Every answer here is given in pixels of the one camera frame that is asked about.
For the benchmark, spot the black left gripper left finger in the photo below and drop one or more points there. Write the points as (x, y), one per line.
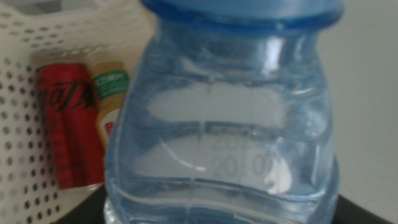
(90, 211)

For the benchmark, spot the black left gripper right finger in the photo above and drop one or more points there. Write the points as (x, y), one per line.
(351, 214)

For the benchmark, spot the red cola can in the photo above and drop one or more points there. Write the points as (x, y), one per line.
(71, 130)

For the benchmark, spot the yellow tea bottle green label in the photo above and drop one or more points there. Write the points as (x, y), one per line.
(109, 93)

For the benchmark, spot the clear water bottle blue cap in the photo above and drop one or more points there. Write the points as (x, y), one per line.
(224, 124)

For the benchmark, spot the white perforated plastic basket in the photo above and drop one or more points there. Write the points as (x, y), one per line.
(18, 124)

